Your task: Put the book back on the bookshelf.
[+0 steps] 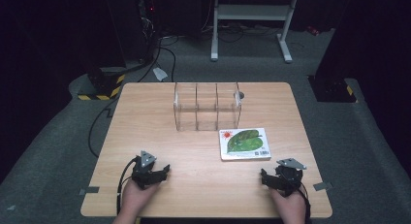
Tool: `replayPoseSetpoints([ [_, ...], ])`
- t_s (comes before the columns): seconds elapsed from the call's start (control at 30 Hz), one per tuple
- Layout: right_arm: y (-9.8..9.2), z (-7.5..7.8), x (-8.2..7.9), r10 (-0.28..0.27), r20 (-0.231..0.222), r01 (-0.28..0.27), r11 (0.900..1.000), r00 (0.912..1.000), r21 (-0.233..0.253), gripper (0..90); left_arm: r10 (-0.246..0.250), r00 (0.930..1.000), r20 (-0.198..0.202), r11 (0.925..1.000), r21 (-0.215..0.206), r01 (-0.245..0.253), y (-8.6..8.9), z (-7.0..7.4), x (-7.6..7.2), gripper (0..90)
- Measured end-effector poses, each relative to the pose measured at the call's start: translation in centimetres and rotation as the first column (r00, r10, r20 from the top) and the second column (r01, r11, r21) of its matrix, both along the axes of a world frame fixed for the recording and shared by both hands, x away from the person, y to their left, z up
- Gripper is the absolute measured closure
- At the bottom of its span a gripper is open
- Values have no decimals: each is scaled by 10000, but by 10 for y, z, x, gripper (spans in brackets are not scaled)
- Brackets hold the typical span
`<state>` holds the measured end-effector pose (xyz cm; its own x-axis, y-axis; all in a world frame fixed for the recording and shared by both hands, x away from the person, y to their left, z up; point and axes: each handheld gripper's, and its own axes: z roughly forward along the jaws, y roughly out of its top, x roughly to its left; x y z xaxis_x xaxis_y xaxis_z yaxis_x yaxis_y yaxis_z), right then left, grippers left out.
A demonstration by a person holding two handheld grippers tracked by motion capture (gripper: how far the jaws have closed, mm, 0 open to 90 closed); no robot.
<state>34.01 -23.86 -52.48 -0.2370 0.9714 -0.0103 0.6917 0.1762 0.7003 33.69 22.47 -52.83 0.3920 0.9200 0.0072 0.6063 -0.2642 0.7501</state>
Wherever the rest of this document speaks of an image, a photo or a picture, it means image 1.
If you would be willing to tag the pale grey floor tape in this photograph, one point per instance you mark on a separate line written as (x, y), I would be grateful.
(160, 74)

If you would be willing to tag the black yellow striped base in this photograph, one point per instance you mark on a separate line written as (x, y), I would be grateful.
(103, 83)
(332, 89)

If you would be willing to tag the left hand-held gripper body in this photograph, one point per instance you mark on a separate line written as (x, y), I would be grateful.
(143, 174)

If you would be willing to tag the small red object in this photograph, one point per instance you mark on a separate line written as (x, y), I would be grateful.
(312, 30)

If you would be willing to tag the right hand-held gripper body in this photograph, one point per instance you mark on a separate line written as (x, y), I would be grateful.
(288, 178)

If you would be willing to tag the person's right hand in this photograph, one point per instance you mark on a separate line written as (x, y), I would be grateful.
(290, 206)

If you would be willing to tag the grey tape piece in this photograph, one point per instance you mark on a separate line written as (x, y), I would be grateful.
(90, 190)
(322, 186)

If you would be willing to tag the small floor tape scrap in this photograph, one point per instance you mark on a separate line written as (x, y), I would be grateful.
(11, 208)

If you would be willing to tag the dark round table grommet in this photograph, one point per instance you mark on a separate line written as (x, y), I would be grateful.
(241, 95)

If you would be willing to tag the clear acrylic divided rack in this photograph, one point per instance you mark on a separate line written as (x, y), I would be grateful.
(196, 104)

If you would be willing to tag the white metal stand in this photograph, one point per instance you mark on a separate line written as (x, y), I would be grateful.
(252, 12)

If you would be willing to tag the green leaf picture book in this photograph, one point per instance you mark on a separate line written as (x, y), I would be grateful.
(244, 141)

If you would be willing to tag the person's left hand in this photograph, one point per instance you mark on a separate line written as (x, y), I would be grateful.
(134, 199)

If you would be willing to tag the dark equipment rack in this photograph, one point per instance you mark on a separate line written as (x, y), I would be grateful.
(147, 20)

